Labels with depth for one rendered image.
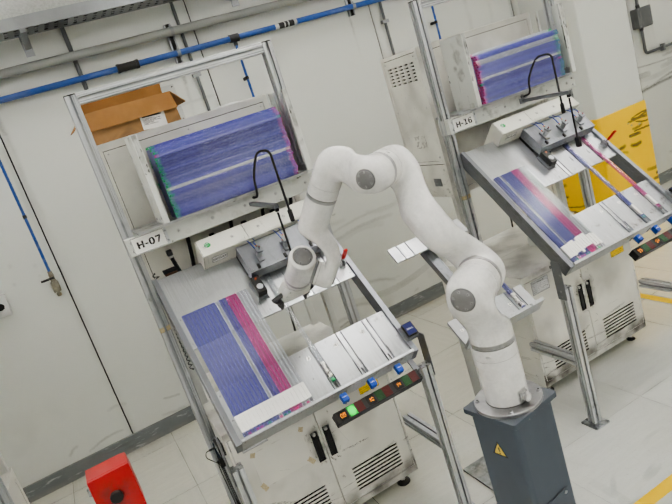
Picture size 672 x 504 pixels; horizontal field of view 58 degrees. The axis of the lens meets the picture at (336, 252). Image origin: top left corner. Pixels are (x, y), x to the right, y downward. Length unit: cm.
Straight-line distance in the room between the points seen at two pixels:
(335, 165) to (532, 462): 96
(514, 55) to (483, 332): 166
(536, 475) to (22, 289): 286
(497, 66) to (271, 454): 191
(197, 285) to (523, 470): 127
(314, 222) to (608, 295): 187
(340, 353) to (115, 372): 202
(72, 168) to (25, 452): 162
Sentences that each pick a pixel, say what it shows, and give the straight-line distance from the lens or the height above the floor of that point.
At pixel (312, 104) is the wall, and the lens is 409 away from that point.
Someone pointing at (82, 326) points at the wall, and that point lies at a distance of 382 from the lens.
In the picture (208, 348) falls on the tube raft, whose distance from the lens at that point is 215.
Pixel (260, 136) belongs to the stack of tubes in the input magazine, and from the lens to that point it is 234.
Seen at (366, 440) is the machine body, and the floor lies 31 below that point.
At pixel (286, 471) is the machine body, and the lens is 247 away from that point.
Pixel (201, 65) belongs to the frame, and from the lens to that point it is 238.
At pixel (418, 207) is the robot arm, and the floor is 130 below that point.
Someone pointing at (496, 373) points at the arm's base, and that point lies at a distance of 171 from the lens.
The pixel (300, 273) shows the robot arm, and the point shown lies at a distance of 185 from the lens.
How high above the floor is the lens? 164
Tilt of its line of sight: 14 degrees down
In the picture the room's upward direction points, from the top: 18 degrees counter-clockwise
